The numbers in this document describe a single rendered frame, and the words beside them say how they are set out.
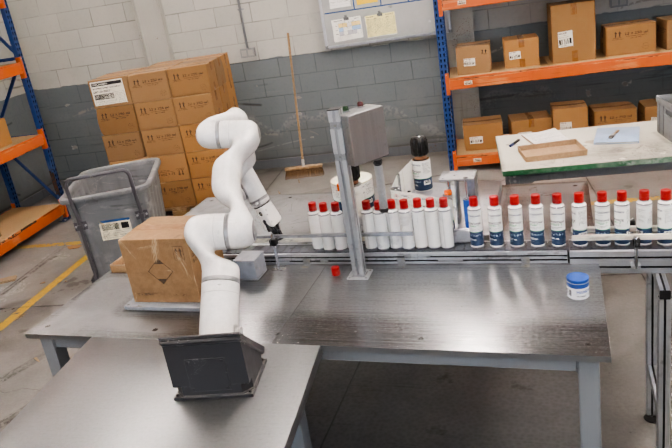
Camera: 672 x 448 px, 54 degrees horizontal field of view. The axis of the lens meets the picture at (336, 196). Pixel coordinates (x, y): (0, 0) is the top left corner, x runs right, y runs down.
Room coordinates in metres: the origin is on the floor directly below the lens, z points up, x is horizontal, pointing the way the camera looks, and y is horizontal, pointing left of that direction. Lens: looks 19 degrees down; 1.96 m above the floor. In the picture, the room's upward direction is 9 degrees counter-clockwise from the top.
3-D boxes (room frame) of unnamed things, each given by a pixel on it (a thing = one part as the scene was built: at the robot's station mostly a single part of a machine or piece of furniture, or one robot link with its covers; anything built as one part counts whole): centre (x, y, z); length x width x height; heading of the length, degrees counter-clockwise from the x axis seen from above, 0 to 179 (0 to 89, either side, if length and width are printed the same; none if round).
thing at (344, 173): (2.35, -0.04, 1.16); 0.04 x 0.04 x 0.67; 70
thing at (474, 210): (2.33, -0.51, 0.98); 0.05 x 0.05 x 0.20
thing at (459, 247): (2.50, -0.05, 0.86); 1.65 x 0.08 x 0.04; 70
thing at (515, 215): (2.28, -0.65, 0.98); 0.05 x 0.05 x 0.20
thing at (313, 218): (2.56, 0.10, 0.98); 0.05 x 0.05 x 0.20
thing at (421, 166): (3.00, -0.43, 1.04); 0.09 x 0.09 x 0.29
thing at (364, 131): (2.38, -0.13, 1.38); 0.17 x 0.10 x 0.19; 125
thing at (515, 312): (2.64, 0.03, 0.82); 2.10 x 1.50 x 0.02; 70
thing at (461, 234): (2.44, -0.48, 1.01); 0.14 x 0.13 x 0.26; 70
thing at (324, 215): (2.54, 0.06, 0.98); 0.05 x 0.05 x 0.20
